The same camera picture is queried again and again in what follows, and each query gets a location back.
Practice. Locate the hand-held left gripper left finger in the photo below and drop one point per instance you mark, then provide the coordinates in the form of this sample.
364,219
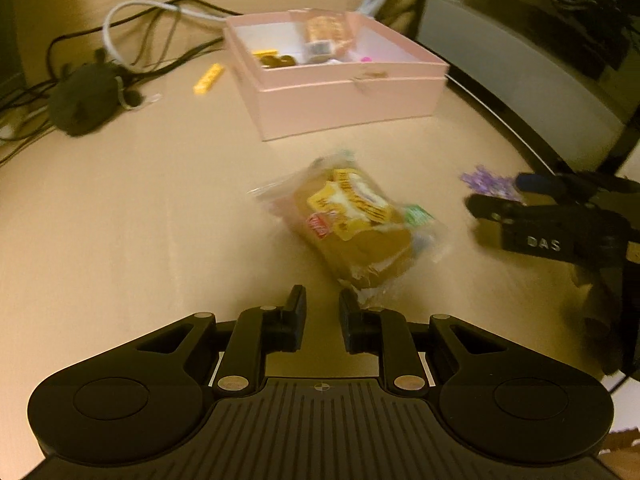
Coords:
295,317

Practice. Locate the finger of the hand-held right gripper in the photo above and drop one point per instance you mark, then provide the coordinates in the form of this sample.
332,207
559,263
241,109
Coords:
485,206
532,182

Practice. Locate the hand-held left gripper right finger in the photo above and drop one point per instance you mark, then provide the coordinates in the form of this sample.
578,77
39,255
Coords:
350,320

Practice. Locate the packaged bread bun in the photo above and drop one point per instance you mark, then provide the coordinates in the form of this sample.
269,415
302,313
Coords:
325,27
360,230

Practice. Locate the pink cardboard box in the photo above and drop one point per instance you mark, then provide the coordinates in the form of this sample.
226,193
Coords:
325,105

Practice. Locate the yellow toy brick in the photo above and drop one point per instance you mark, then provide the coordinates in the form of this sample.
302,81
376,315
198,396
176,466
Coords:
264,53
209,78

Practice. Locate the person's right hand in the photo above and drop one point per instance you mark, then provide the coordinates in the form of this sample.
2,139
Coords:
600,325

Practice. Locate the black monitor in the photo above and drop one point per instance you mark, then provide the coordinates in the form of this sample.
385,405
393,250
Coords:
7,35

